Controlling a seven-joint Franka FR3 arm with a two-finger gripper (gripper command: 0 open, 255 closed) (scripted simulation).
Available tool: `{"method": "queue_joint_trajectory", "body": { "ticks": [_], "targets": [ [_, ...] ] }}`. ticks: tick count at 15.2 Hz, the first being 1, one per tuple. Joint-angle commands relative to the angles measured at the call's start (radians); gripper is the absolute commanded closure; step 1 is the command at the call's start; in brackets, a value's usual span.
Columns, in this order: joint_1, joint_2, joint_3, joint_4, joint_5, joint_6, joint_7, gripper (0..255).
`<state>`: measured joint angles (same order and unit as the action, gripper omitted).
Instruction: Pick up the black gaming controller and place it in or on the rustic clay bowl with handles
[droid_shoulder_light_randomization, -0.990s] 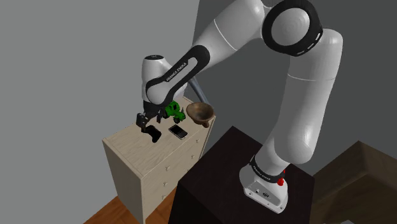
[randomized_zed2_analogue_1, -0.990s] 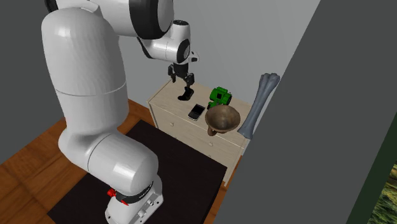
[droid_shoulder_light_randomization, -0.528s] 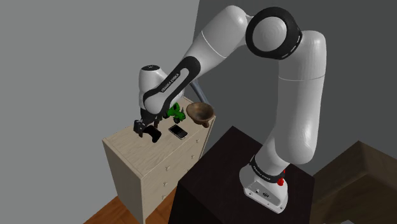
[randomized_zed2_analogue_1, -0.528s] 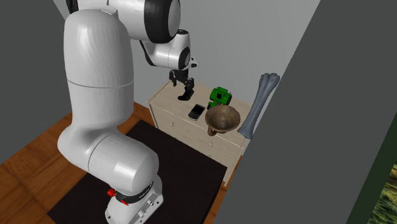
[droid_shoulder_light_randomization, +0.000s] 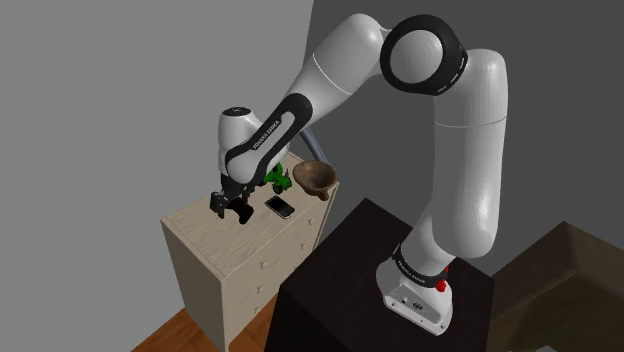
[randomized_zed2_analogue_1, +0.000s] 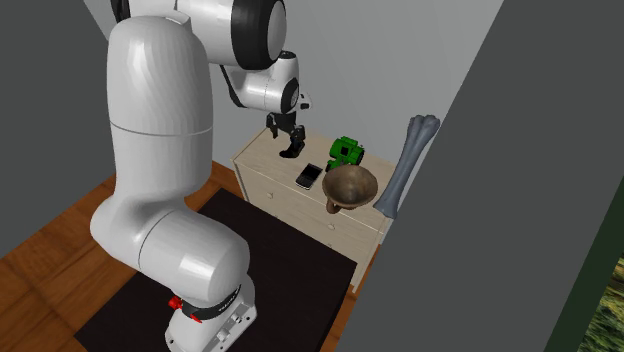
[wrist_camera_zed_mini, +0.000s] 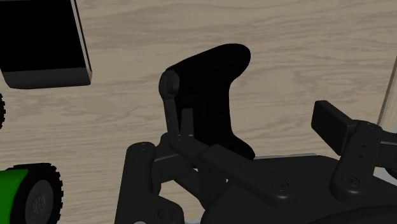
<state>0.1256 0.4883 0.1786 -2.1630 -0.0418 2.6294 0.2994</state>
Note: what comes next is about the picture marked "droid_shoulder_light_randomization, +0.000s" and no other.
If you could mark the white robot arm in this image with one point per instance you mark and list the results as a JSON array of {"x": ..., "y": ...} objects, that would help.
[{"x": 468, "y": 170}]

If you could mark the dark robot stand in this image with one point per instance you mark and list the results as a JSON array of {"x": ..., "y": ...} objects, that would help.
[{"x": 341, "y": 273}]

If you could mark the dark brown wooden furniture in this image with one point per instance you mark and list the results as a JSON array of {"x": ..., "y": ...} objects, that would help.
[{"x": 560, "y": 292}]

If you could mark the brown wooden bowl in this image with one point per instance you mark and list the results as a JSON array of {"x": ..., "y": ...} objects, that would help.
[{"x": 314, "y": 178}]

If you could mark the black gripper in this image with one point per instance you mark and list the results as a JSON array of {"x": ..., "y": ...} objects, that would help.
[{"x": 237, "y": 188}]

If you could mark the light wooden chest of drawers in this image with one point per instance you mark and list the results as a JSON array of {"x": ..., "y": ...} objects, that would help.
[{"x": 219, "y": 234}]

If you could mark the grey curved tube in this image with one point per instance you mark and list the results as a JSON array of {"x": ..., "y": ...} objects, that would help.
[{"x": 314, "y": 146}]

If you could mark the green toy figure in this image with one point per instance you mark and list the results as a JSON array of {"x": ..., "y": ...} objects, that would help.
[{"x": 280, "y": 181}]

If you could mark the black mobile phone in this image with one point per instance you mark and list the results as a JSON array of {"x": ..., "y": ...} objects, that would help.
[{"x": 280, "y": 207}]

